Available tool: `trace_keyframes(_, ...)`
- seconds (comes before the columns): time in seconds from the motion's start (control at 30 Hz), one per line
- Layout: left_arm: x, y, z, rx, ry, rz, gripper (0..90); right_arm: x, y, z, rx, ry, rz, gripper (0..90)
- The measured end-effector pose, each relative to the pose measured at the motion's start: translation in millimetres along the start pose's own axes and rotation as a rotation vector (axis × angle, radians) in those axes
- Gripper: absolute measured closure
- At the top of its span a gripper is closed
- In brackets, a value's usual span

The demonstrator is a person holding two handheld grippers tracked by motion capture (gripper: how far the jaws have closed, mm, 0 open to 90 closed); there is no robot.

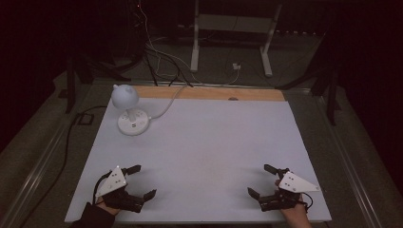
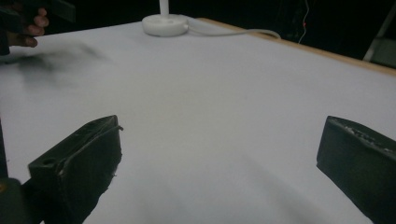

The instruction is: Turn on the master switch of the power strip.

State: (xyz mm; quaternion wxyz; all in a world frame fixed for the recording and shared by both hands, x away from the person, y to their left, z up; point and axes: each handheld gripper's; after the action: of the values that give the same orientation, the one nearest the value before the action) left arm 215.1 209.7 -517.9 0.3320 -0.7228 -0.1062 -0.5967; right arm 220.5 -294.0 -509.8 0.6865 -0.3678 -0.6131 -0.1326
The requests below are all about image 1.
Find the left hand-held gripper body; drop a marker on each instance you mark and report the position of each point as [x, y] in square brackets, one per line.
[111, 185]

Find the metal floor rail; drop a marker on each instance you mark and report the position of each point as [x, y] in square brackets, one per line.
[351, 164]
[38, 177]

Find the person's left hand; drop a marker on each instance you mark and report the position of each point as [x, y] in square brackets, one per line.
[107, 207]

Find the white metal stand frame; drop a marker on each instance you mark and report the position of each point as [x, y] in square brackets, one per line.
[194, 47]

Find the person's right hand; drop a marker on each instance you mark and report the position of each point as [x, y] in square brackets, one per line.
[294, 213]

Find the white desk lamp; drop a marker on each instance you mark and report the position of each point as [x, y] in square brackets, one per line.
[130, 110]

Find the wooden board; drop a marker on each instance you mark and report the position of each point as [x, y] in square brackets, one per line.
[209, 93]

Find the white power adapter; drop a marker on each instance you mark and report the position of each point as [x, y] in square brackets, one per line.
[236, 66]

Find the black rectangular floor plate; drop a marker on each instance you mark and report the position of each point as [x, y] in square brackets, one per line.
[85, 119]

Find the black tripod stand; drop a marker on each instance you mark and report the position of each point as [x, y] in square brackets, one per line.
[70, 88]
[331, 98]

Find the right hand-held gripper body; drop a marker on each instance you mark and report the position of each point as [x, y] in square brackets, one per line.
[291, 186]

